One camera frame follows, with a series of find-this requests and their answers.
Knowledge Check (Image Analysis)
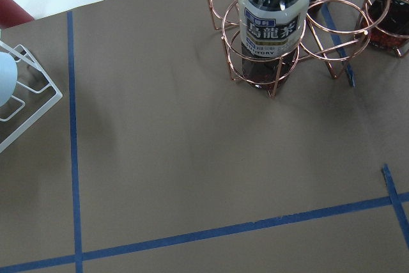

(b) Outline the blue plastic cup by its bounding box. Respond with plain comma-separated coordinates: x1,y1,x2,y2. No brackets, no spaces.
0,52,18,106

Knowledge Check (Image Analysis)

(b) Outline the copper wire bottle rack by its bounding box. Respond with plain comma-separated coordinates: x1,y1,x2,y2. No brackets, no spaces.
207,0,408,97

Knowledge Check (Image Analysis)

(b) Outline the white wire cup rack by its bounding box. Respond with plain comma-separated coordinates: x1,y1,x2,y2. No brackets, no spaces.
1,42,63,152

